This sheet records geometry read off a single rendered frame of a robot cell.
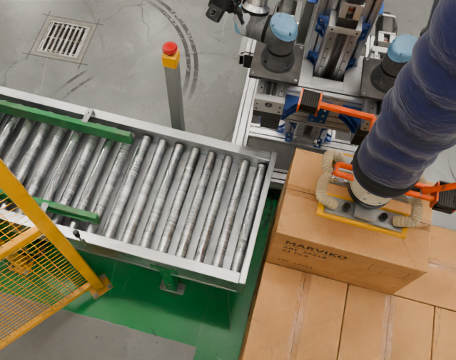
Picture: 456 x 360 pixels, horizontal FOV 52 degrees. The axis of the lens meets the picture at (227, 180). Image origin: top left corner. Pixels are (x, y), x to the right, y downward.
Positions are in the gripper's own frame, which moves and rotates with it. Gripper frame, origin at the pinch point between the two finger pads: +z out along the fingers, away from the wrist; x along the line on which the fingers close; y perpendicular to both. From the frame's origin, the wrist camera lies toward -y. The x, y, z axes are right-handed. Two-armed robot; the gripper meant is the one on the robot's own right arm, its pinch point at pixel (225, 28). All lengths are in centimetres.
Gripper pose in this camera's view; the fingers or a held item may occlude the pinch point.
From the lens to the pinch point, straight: 169.9
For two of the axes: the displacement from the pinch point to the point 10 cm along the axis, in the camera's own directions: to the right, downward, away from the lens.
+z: -0.3, 4.3, 9.0
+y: 5.7, -7.3, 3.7
